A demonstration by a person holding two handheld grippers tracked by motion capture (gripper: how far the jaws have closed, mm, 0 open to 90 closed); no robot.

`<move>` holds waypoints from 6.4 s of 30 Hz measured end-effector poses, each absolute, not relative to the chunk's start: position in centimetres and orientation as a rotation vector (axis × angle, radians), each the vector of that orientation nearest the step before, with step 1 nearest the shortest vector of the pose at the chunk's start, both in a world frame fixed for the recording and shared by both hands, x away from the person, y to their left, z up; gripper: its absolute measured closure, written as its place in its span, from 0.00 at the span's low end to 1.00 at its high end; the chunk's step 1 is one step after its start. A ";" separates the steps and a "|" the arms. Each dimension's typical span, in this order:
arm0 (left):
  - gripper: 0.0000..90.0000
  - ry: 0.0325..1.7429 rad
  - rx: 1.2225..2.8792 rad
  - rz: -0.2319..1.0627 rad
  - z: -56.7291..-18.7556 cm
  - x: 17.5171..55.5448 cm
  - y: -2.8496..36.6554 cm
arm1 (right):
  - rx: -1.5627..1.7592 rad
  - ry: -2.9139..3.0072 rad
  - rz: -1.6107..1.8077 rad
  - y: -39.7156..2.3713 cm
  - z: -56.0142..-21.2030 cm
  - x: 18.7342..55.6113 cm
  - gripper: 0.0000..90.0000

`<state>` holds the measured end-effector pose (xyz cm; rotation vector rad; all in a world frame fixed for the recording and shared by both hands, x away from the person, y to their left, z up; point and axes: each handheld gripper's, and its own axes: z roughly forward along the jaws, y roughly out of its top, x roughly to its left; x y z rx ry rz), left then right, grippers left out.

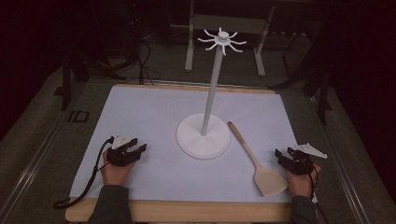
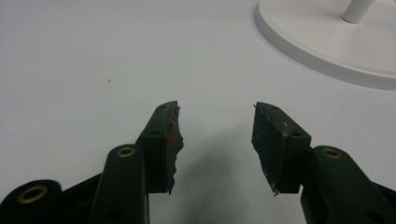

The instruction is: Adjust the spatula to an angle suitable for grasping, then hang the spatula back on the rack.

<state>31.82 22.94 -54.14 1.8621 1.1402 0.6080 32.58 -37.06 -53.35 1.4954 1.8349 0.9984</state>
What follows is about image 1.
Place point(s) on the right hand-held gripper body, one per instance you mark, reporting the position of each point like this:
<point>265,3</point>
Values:
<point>301,163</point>

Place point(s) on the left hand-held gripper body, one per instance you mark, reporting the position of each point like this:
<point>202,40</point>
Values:
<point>120,158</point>

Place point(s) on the wooden spatula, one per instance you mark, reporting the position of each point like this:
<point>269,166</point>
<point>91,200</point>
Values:
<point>268,181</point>

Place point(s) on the white utensil rack stand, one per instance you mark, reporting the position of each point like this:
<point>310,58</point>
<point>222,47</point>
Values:
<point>203,140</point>

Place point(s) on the person's left hand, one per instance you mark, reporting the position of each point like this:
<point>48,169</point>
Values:
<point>114,174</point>

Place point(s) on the person's right hand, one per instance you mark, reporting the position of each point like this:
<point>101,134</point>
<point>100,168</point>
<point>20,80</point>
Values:
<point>299,186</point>

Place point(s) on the white table mat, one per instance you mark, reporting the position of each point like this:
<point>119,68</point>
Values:
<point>155,124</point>

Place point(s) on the black tripod stand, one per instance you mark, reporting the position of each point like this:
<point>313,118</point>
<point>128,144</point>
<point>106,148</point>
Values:
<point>323,99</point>
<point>66,84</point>

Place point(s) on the metal floor rail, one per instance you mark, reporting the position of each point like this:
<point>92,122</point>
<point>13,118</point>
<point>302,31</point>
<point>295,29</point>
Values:
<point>345,174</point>
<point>31,169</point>

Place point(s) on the grey metal frame stand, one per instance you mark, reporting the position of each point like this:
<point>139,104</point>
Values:
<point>229,22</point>

